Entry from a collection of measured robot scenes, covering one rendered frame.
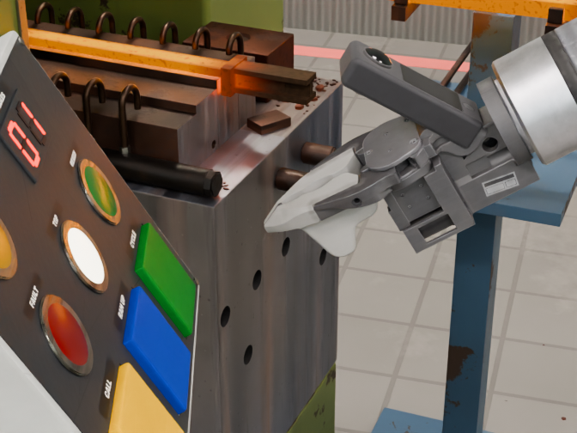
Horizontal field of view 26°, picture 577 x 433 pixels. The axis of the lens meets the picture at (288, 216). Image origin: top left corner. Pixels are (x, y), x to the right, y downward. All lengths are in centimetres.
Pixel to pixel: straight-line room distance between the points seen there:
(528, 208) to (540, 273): 128
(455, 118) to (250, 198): 51
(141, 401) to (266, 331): 70
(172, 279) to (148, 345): 12
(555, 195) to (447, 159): 83
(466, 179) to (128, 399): 32
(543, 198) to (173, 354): 92
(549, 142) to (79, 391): 39
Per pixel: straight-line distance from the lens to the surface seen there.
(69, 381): 81
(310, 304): 169
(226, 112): 146
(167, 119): 138
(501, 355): 273
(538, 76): 94
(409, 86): 94
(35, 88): 99
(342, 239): 99
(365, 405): 255
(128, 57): 149
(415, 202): 98
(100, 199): 98
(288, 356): 165
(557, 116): 94
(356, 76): 93
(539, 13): 171
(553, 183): 183
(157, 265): 101
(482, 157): 98
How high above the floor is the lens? 155
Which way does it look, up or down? 29 degrees down
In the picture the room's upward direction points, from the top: straight up
